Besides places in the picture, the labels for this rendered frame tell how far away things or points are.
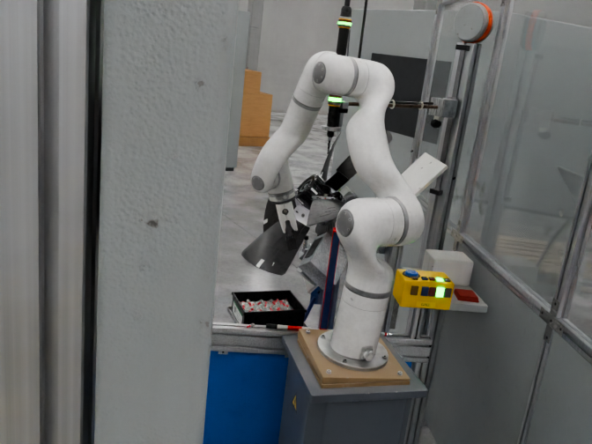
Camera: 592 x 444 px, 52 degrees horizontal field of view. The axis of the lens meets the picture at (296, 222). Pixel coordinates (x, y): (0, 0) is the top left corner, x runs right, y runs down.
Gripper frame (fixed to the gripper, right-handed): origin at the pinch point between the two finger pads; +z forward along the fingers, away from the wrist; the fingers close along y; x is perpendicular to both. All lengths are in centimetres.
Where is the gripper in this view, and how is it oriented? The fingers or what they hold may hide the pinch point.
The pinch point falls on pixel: (292, 243)
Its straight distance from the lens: 197.7
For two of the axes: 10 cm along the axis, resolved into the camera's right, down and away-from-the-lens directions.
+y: -0.9, -3.0, 9.5
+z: 1.9, 9.3, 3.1
